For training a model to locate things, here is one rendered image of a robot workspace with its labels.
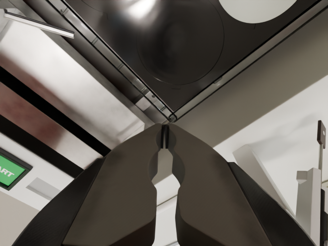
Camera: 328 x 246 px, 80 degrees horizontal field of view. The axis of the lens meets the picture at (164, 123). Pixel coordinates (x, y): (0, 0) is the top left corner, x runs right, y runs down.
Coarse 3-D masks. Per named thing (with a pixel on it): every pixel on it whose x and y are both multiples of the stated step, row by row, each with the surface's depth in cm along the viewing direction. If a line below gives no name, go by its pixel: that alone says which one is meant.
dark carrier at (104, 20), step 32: (96, 0) 21; (128, 0) 21; (160, 0) 21; (192, 0) 21; (96, 32) 22; (128, 32) 22; (160, 32) 22; (192, 32) 22; (224, 32) 22; (256, 32) 22; (128, 64) 24; (160, 64) 24; (192, 64) 24; (224, 64) 24; (160, 96) 26; (192, 96) 26
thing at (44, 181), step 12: (0, 144) 23; (12, 144) 23; (24, 156) 24; (36, 156) 24; (36, 168) 25; (48, 168) 25; (24, 180) 26; (36, 180) 26; (48, 180) 26; (60, 180) 26; (72, 180) 26; (12, 192) 27; (24, 192) 27; (36, 192) 27; (48, 192) 28; (36, 204) 28
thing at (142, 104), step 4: (140, 96) 33; (136, 100) 33; (140, 100) 32; (144, 100) 32; (136, 104) 33; (140, 104) 33; (144, 104) 33; (148, 104) 33; (140, 108) 33; (144, 108) 33
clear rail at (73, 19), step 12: (48, 0) 20; (60, 0) 21; (60, 12) 21; (72, 12) 21; (72, 24) 22; (84, 24) 22; (84, 36) 22; (96, 36) 23; (96, 48) 23; (108, 48) 23; (108, 60) 24; (120, 60) 24; (120, 72) 25; (132, 72) 25; (132, 84) 25; (144, 84) 26; (144, 96) 26; (156, 96) 27; (156, 108) 27; (168, 108) 28; (168, 120) 28
